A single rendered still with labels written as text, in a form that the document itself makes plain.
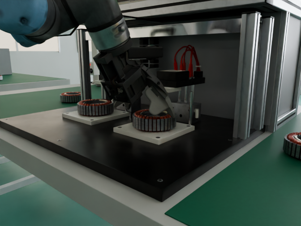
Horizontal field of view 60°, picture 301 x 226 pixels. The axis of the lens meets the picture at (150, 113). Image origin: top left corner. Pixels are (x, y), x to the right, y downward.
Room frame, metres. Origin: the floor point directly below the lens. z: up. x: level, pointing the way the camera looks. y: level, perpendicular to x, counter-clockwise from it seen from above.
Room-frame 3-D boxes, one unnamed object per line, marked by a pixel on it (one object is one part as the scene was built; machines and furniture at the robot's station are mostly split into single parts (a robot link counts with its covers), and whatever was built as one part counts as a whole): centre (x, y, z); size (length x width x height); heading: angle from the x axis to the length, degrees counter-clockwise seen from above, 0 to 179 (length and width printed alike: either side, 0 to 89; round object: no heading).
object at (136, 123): (0.65, -0.01, 0.80); 0.11 x 0.11 x 0.04
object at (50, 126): (0.74, 0.07, 0.76); 0.64 x 0.47 x 0.02; 49
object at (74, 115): (0.81, 0.17, 0.78); 0.15 x 0.15 x 0.01; 49
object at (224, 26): (0.80, 0.02, 1.03); 0.62 x 0.01 x 0.03; 49
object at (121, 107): (0.92, 0.08, 0.80); 0.07 x 0.05 x 0.06; 49
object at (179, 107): (0.76, -0.10, 0.80); 0.07 x 0.05 x 0.06; 49
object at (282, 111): (0.82, -0.43, 0.91); 0.28 x 0.03 x 0.32; 139
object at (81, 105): (0.81, 0.17, 0.80); 0.11 x 0.11 x 0.04
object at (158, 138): (0.65, -0.01, 0.78); 0.15 x 0.15 x 0.01; 49
